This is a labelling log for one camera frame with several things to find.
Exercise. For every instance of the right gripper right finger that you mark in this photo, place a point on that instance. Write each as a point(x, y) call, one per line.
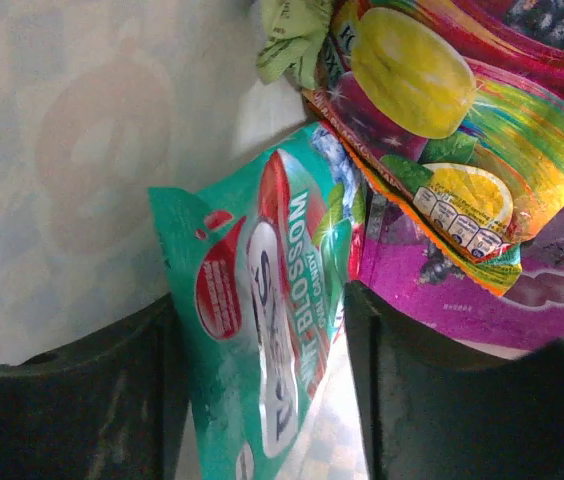
point(433, 408)

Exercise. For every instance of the green crumpled wrapper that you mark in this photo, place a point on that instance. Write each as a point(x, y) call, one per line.
point(295, 31)

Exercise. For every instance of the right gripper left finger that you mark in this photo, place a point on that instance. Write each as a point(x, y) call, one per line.
point(111, 405)

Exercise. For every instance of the teal mint candy bag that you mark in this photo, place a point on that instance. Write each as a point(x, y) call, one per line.
point(256, 266)

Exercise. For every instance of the checkered paper bag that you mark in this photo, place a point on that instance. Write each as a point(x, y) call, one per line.
point(100, 101)

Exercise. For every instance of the colourful fruit candy bag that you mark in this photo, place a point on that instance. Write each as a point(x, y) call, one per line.
point(456, 112)

